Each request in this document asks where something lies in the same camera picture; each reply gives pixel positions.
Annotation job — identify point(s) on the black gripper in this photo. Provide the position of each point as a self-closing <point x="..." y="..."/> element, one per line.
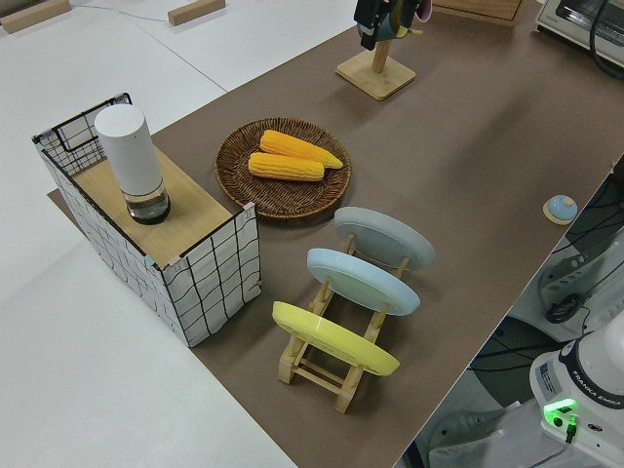
<point x="371" y="11"/>

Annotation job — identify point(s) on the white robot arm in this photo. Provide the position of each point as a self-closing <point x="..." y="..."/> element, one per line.
<point x="599" y="361"/>

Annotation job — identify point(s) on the light wooden drawer cabinet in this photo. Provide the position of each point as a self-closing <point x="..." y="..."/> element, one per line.
<point x="478" y="10"/>

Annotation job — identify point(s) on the dark blue mug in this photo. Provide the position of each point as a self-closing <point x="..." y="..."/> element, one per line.
<point x="399" y="17"/>

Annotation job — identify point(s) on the wooden mug tree stand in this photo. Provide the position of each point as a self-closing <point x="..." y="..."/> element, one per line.
<point x="375" y="78"/>

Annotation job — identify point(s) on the pink mug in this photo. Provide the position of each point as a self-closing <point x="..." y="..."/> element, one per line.
<point x="424" y="10"/>

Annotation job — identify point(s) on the yellow corn cob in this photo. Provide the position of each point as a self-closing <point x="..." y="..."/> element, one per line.
<point x="285" y="167"/>
<point x="292" y="144"/>

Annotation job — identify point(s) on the brown table mat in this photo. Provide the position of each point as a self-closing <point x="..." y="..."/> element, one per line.
<point x="463" y="146"/>

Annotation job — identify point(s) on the plain wooden block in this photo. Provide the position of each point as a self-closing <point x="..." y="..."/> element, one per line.
<point x="195" y="12"/>
<point x="34" y="17"/>

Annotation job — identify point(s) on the brown wicker basket tray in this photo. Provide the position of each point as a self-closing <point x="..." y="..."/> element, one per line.
<point x="292" y="201"/>

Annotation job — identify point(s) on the white toaster oven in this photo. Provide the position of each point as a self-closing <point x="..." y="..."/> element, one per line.
<point x="565" y="17"/>

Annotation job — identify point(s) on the grey plate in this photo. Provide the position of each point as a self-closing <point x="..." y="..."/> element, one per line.
<point x="385" y="239"/>

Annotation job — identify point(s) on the light blue plate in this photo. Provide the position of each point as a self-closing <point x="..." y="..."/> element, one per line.
<point x="363" y="283"/>

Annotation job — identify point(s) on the yellow plate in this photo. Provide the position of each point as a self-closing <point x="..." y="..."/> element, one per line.
<point x="331" y="336"/>

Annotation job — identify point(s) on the wooden plate rack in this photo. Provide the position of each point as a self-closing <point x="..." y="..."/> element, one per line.
<point x="317" y="378"/>

